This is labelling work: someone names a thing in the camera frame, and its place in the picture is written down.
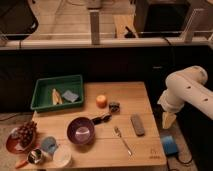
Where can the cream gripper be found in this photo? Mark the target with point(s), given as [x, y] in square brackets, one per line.
[171, 104]

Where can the yellow banana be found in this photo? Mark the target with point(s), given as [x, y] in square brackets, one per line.
[56, 98]

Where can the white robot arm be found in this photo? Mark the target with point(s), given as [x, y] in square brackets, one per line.
[185, 86]

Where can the white paper cup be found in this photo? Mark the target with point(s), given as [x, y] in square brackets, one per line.
[62, 156]

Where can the blue cup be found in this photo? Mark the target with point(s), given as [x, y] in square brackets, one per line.
[49, 145]

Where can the steel measuring cup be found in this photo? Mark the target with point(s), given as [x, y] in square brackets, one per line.
[35, 157]

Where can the grey remote block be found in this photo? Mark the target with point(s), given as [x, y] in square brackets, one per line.
[137, 125]

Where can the silver fork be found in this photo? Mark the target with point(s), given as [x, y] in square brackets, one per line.
[118, 133]

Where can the orange fruit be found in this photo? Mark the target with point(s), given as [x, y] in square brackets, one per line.
[101, 101]

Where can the purple bowl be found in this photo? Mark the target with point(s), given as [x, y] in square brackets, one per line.
[81, 131]

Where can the blue grey sponge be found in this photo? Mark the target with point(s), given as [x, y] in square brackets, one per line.
[70, 96]

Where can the green plastic bin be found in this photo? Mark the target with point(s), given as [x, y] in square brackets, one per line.
[42, 96]

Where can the bunch of dark grapes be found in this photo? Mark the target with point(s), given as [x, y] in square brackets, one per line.
[26, 133]

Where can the red plate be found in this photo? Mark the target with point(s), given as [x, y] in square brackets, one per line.
[14, 147]

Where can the black handled utensil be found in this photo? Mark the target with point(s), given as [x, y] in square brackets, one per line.
[101, 119]

